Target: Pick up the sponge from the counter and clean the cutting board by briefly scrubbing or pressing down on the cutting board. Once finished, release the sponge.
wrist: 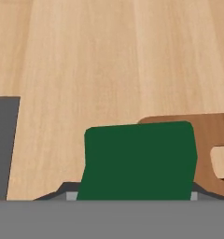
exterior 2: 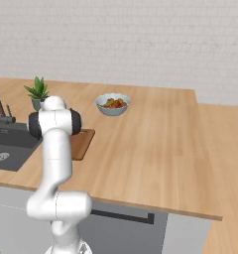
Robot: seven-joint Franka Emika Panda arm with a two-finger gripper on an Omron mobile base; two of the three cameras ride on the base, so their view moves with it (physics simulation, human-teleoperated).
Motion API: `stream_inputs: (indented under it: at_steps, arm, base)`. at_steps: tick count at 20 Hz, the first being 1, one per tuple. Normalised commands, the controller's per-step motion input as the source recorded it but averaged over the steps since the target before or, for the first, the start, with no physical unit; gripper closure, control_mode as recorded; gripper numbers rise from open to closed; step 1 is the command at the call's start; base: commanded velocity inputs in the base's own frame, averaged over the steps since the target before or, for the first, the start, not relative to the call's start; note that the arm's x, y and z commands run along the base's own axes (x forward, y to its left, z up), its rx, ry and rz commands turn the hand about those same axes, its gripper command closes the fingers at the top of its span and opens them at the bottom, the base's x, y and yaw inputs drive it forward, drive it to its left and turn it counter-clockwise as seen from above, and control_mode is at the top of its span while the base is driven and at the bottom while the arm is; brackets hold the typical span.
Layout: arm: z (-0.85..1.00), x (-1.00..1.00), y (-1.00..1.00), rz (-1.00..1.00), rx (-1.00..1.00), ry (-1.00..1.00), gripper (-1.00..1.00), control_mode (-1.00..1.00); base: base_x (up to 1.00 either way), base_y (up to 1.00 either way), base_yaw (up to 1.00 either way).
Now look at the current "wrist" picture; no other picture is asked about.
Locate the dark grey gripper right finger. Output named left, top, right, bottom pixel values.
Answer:
left=190, top=181, right=224, bottom=202

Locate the dark green sponge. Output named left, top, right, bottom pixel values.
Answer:
left=76, top=120, right=199, bottom=202

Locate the brown wooden cutting board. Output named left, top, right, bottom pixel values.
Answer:
left=137, top=112, right=224, bottom=200

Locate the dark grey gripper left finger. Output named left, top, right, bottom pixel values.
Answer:
left=33, top=181, right=82, bottom=202

